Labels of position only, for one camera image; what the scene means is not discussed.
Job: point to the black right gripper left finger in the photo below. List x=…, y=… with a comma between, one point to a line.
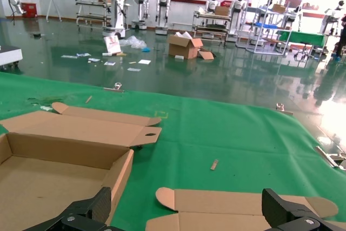
x=92, y=209

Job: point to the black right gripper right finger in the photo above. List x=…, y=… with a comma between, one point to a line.
x=275, y=212

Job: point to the cardboard box with round hole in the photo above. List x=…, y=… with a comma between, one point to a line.
x=54, y=177

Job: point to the open brown cardboard box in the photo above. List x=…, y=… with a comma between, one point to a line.
x=216, y=204

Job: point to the small white box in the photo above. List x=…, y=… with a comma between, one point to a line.
x=179, y=57

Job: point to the small brown cardboard box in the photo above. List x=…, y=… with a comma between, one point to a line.
x=278, y=7
x=221, y=10

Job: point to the red box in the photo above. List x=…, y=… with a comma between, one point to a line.
x=29, y=9

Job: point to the silver metal clamp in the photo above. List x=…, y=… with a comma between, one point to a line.
x=327, y=156

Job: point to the short flat wooden stick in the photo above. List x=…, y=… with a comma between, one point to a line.
x=214, y=164

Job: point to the green table cloth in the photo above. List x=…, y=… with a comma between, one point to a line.
x=229, y=139

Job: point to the thin wooden stick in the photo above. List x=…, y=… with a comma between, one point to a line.
x=88, y=99

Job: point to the torn plastic tape scraps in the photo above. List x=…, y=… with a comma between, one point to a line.
x=44, y=102

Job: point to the white paper sheet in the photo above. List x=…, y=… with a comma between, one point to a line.
x=110, y=63
x=93, y=59
x=144, y=61
x=83, y=54
x=69, y=56

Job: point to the yellow flat item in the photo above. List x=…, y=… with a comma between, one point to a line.
x=121, y=54

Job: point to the black wheeled stool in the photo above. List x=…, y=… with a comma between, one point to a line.
x=302, y=52

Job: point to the white red paper bag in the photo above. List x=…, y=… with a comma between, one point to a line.
x=112, y=44

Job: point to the blue crumpled item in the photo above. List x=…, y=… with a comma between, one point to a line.
x=146, y=49

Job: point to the crumpled clear plastic bag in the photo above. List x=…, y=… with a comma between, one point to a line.
x=133, y=42

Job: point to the white wheeled machine base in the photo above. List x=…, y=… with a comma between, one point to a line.
x=9, y=55

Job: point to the green covered table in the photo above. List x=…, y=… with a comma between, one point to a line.
x=302, y=37

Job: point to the large open cardboard carton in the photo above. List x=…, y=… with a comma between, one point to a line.
x=183, y=48

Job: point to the person in dark clothes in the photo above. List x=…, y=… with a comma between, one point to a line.
x=342, y=36

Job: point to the white tube shelf cart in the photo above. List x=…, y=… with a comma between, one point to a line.
x=211, y=28
x=89, y=3

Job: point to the white humanoid robot black head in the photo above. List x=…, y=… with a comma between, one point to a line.
x=268, y=2
x=333, y=16
x=146, y=3
x=238, y=6
x=296, y=12
x=212, y=3
x=163, y=3

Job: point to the leaning white humanoid robot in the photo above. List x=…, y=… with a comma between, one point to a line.
x=114, y=6

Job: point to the white tripod screen stand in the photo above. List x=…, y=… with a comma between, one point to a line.
x=52, y=6

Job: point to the tall white frame rack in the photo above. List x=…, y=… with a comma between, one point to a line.
x=263, y=25

